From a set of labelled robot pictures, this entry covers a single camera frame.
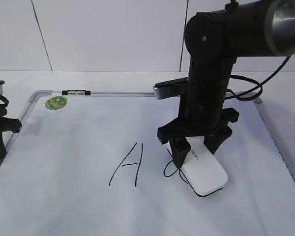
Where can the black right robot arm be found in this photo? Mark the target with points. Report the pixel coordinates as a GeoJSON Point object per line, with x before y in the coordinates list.
{"type": "Point", "coordinates": [215, 40]}

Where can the round green sticker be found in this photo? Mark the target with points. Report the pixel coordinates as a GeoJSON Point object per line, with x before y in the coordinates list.
{"type": "Point", "coordinates": [56, 103]}

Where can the black and silver frame clip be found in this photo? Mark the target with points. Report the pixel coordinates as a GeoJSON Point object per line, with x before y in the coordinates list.
{"type": "Point", "coordinates": [76, 92]}

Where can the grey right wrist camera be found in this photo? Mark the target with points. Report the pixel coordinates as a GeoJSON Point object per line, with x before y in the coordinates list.
{"type": "Point", "coordinates": [171, 88]}

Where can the white rectangular board eraser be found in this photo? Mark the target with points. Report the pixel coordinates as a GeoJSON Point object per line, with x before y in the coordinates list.
{"type": "Point", "coordinates": [201, 170]}

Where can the white whiteboard with aluminium frame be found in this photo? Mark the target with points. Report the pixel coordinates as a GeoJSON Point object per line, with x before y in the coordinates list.
{"type": "Point", "coordinates": [96, 168]}

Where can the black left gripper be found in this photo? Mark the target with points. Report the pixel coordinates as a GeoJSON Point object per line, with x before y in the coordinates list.
{"type": "Point", "coordinates": [8, 125]}

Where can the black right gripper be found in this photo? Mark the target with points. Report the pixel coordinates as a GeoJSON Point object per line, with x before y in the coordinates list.
{"type": "Point", "coordinates": [176, 131]}

